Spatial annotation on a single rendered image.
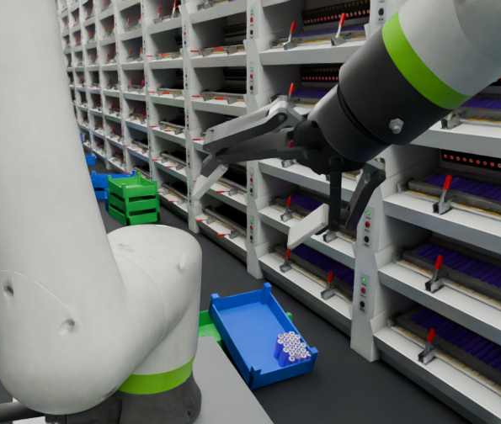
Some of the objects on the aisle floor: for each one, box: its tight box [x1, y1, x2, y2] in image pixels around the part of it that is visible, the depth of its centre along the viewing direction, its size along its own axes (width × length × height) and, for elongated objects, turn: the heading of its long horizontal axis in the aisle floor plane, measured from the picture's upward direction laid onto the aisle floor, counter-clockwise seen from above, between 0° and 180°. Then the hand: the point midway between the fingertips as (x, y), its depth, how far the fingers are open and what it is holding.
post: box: [247, 0, 306, 279], centre depth 193 cm, size 20×9×175 cm, turn 117°
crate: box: [208, 283, 318, 390], centre depth 147 cm, size 30×20×8 cm
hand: (250, 211), depth 60 cm, fingers open, 13 cm apart
